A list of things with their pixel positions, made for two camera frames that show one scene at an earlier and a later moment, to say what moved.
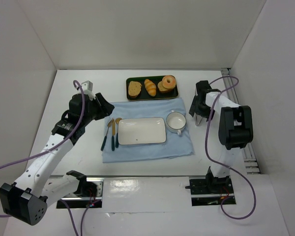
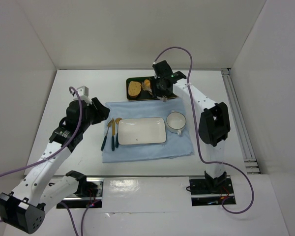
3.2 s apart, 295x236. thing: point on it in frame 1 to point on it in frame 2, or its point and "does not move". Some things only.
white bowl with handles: [175, 121] does not move
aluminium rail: [250, 163] does not move
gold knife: [113, 134] does not move
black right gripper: [200, 111] to [161, 97]
